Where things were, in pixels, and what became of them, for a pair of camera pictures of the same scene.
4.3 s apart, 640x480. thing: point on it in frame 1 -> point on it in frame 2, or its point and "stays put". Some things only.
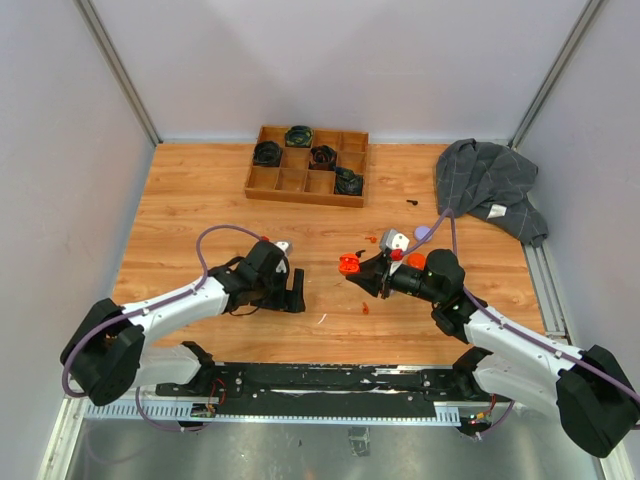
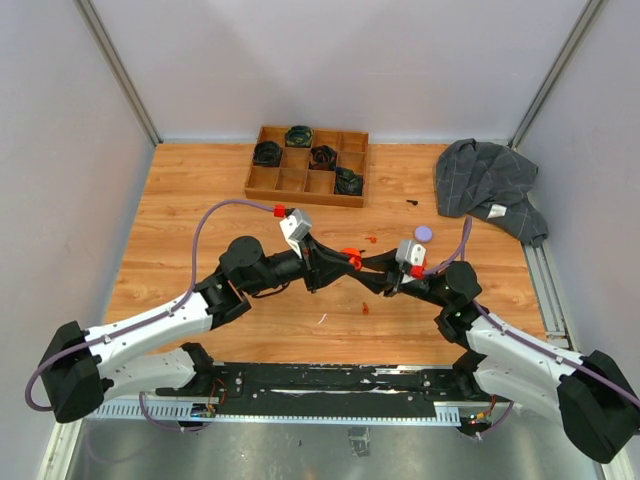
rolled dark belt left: [267, 154] stays put
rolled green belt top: [299, 136] stays put
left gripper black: [286, 300] -> [315, 258]
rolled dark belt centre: [322, 158] stays put
